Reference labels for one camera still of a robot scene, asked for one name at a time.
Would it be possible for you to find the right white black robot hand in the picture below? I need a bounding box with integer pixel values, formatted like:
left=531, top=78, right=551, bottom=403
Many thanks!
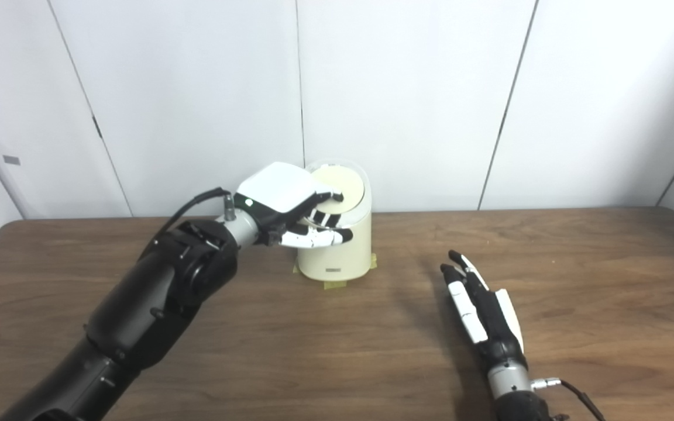
left=440, top=250, right=529, bottom=375

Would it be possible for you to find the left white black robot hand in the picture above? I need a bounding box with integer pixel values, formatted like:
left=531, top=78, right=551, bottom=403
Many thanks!
left=235, top=162, right=354, bottom=249

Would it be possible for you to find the cream round bin lid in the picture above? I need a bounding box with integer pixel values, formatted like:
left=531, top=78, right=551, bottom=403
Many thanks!
left=312, top=165, right=366, bottom=212

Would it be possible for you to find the cream-colored round bin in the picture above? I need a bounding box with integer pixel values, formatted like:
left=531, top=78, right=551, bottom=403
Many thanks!
left=294, top=159, right=373, bottom=281

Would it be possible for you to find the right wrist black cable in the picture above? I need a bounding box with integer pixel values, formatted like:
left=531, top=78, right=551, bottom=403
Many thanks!
left=530, top=378, right=608, bottom=421

